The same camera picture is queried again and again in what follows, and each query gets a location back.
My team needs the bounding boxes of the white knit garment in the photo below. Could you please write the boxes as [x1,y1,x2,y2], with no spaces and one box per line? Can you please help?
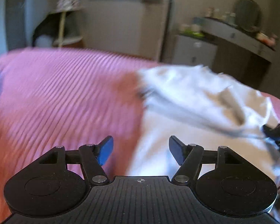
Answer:
[126,65,280,181]

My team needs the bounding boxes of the pink ribbed bedspread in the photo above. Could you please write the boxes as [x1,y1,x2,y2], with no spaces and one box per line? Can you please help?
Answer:
[0,49,280,223]

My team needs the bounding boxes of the grey vanity desk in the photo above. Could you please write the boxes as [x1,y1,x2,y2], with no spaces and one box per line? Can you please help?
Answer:
[202,17,275,81]

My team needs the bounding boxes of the grey drawer cabinet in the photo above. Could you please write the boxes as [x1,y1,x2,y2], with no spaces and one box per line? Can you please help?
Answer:
[171,35,217,68]

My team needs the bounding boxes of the tall standing mirror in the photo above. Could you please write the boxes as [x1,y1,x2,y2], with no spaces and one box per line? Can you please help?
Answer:
[155,0,175,62]

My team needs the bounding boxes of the yellow-legged side table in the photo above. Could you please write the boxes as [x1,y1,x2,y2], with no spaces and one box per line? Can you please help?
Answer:
[32,7,85,49]

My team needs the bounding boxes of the round vanity mirror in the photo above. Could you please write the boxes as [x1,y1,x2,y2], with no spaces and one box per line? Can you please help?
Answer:
[233,0,262,33]

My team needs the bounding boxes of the black and white bag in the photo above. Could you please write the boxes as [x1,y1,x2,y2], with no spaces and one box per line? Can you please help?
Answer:
[32,14,60,47]

